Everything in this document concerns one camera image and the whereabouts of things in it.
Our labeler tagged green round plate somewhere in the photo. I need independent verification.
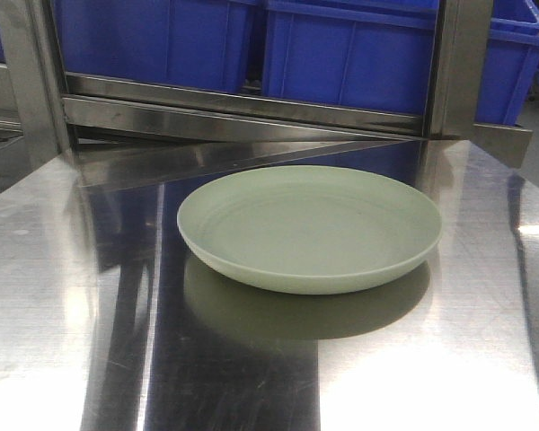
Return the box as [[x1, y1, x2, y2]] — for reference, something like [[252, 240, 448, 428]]
[[177, 165, 442, 295]]

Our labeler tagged blue bin far right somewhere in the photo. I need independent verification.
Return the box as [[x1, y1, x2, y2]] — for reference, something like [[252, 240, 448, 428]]
[[475, 0, 539, 126]]

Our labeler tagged stainless steel shelf rack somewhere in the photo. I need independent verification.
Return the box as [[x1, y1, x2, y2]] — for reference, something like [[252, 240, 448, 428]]
[[0, 1, 532, 167]]

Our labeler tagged blue plastic bin right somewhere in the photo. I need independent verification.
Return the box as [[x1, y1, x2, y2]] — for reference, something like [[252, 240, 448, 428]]
[[261, 1, 437, 115]]

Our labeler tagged blue plastic bin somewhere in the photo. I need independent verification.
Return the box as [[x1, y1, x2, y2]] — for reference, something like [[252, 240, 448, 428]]
[[53, 1, 261, 93], [261, 1, 437, 115]]

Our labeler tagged blue plastic bin left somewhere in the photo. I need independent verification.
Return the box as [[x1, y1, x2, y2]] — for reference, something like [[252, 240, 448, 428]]
[[53, 1, 261, 93]]

